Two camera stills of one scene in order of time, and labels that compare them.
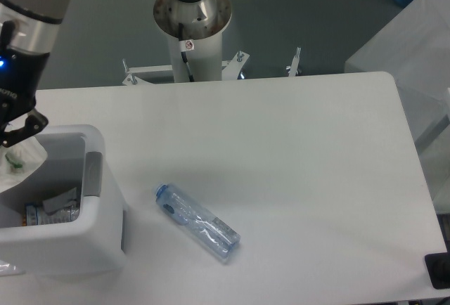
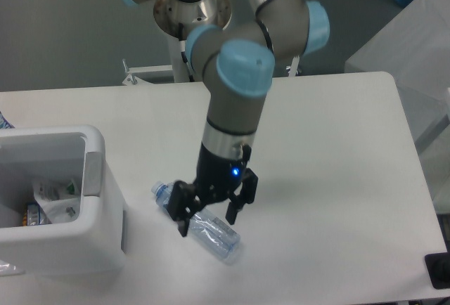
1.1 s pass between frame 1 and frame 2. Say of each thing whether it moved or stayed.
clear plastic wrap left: stayed
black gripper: moved
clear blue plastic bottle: stayed
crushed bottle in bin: stayed
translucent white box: stayed
